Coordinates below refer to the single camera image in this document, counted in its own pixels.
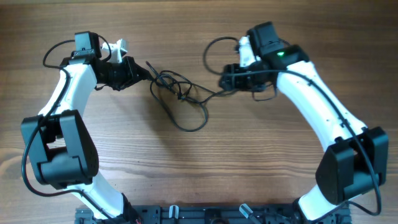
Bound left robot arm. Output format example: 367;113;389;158
21;31;150;223

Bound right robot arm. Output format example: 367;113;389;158
219;22;389;223

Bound left camera black cable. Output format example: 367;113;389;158
21;34;125;223

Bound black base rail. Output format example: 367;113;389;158
74;203;352;224

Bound camera black cable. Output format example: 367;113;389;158
21;34;125;223
203;36;382;223

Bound right camera black cable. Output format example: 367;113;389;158
203;36;382;223

